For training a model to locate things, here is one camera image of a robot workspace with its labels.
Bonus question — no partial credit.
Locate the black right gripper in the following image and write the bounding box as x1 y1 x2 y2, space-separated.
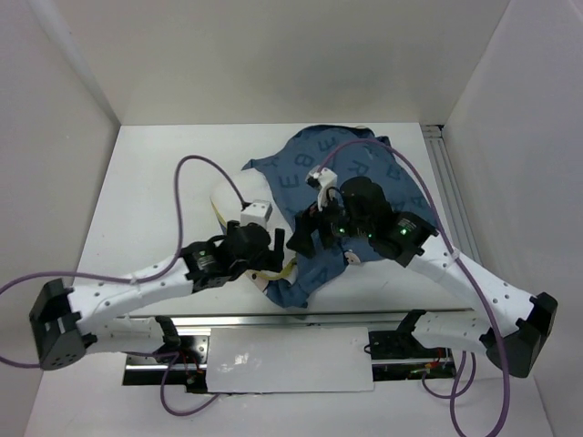
285 186 373 259

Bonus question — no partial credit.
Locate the white pillow with yellow edge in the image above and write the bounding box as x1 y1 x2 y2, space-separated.
210 168 298 295

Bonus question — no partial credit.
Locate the blue cartoon print pillowcase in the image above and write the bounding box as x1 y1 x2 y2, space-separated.
245 125 439 308

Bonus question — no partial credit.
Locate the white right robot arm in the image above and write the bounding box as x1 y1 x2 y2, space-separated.
287 168 558 378

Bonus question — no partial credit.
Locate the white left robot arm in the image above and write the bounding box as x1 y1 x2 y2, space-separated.
29 220 285 371

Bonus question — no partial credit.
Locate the white cover sheet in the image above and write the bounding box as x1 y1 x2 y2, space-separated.
206 327 374 393

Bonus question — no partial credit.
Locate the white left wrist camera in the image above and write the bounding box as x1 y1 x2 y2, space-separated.
240 200 272 229

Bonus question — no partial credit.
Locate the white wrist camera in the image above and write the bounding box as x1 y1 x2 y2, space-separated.
305 166 338 211
240 200 272 229

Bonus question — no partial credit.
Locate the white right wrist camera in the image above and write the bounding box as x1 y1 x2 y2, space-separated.
305 166 338 211

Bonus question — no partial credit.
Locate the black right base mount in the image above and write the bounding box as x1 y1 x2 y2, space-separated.
363 330 456 382

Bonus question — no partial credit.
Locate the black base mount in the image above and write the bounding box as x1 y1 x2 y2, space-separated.
363 330 456 382
122 316 210 394

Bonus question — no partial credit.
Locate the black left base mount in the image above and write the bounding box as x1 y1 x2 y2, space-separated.
122 316 210 394

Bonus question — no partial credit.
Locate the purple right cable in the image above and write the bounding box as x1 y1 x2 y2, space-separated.
318 137 511 437

